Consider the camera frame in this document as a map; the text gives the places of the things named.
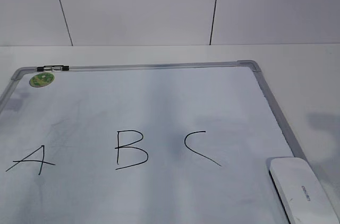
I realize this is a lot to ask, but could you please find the round green magnet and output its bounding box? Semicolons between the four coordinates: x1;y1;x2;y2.
29;73;55;88

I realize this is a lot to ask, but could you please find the white board eraser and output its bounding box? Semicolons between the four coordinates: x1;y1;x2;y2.
269;157;339;223

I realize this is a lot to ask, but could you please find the white board with grey frame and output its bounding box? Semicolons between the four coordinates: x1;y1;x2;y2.
1;61;307;223

